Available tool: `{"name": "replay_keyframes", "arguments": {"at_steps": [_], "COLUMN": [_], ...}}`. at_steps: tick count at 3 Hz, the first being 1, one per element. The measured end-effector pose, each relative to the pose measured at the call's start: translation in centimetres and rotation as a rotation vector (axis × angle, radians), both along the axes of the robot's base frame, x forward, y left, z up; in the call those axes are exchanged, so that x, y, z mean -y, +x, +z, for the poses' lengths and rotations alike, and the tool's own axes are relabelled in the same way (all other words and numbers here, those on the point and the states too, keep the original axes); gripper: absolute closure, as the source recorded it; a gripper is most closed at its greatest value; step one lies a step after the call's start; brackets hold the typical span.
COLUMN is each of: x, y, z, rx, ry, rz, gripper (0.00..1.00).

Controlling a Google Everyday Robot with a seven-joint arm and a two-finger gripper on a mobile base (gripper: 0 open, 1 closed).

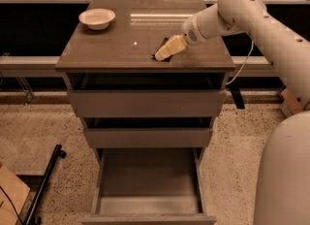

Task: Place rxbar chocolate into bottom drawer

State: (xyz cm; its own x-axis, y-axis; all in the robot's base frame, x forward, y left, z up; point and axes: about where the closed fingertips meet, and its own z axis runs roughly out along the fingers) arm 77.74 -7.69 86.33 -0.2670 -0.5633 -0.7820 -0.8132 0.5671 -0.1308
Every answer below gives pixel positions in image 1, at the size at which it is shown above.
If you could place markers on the grey drawer cabinet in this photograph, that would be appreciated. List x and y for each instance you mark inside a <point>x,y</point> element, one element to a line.
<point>128,43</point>

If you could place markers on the grey bottom drawer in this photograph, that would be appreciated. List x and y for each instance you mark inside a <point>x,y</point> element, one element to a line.
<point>148,186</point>

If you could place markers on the white bowl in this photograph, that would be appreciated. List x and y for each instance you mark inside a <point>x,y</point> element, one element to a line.
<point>97,19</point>

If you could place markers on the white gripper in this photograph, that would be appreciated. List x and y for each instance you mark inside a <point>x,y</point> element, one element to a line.
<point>192,33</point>

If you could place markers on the grey drawer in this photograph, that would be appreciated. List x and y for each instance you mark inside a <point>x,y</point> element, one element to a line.
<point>148,186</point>
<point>148,132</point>
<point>148,95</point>

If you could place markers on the grey middle drawer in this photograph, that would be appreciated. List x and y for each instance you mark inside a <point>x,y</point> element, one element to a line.
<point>148,132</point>

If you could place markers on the black metal stand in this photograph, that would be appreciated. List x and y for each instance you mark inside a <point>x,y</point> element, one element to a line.
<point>38,184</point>

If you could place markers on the black bracket under rail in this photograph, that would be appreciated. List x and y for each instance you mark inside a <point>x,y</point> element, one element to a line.
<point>234,89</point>

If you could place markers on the grey top drawer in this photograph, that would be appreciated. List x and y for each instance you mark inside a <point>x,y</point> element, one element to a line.
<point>148,95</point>

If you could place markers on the metal railing beam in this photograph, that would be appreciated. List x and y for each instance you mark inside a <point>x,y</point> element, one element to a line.
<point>44,67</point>

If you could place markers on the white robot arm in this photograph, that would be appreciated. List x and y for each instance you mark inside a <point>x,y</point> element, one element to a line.
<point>283,188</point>

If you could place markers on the cardboard box right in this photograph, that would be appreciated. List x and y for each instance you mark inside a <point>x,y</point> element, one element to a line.
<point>290,105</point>

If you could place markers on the cardboard box left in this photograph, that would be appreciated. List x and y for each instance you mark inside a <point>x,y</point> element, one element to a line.
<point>13,196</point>

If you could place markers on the cardboard box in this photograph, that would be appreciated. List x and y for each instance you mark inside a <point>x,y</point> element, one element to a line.
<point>290,105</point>
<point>13,196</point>

